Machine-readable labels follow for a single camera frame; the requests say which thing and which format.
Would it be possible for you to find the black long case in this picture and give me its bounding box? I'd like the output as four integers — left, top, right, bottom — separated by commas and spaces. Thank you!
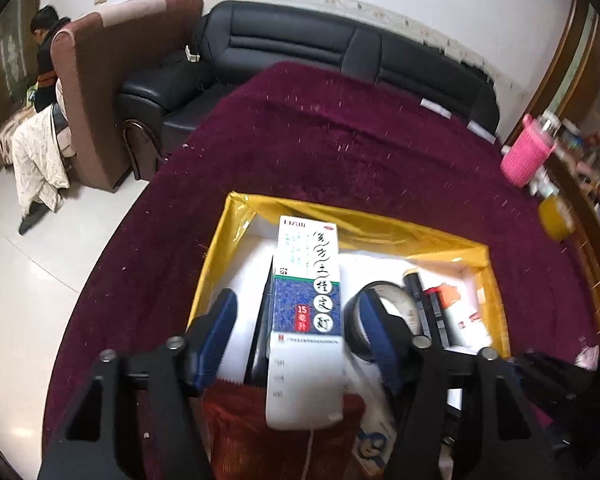
244, 259, 277, 386

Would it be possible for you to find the red mesh bag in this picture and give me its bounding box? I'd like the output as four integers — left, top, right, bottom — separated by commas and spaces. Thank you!
202, 382, 367, 480

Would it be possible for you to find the pink packet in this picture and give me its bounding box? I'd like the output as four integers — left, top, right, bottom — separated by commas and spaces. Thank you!
572, 342, 600, 372

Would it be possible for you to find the white box red label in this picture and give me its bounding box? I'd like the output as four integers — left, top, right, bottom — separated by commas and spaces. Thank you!
425, 284, 496, 349

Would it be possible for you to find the black rectangular bar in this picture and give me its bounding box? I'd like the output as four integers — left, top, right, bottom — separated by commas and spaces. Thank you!
424, 290, 454, 349

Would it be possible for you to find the cluster of small bottles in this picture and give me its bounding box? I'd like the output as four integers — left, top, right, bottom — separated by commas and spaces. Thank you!
560, 119, 600, 257

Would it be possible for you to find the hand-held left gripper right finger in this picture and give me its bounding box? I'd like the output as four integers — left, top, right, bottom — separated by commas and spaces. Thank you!
357, 290, 553, 480

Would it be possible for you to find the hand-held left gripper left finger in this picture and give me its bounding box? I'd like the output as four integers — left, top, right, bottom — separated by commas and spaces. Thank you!
37, 289, 239, 480

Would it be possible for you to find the pink woven cup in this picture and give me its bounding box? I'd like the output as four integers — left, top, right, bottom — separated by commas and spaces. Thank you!
500, 114, 559, 189

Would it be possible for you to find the white small bottle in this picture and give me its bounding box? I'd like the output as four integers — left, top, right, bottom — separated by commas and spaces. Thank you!
527, 167, 557, 199

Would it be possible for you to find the black leather sofa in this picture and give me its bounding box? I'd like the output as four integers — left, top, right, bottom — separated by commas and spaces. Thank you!
117, 0, 501, 182

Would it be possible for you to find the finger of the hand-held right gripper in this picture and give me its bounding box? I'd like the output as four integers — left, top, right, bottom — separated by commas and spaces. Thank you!
505, 351, 600, 406

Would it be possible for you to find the white blue medicine box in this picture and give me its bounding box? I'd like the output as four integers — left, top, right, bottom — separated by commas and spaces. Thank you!
264, 214, 345, 432

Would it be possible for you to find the wooden cabinet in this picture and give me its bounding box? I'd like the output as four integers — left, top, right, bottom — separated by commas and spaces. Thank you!
545, 125, 600, 326

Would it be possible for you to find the wooden door frame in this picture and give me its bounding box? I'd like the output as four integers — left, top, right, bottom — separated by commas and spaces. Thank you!
527, 0, 600, 128

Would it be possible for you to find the black marker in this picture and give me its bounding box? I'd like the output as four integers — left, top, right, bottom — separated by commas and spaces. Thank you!
402, 269, 431, 337

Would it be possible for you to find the brown armchair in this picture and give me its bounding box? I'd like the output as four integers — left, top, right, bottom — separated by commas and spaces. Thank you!
50, 0, 205, 194

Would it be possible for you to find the yellow cardboard box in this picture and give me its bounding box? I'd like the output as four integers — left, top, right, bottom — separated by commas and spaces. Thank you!
197, 190, 512, 480

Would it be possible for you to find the yellow jar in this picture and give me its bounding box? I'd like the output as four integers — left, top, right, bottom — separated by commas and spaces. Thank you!
537, 192, 579, 244

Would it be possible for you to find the clear glass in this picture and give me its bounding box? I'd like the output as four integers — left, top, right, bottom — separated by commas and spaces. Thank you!
535, 109, 564, 144

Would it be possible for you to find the dark red tablecloth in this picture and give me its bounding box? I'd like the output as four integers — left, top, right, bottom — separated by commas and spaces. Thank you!
42, 60, 600, 480

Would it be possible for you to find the black tape roll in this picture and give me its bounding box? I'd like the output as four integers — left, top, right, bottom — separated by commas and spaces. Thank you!
343, 280, 422, 362

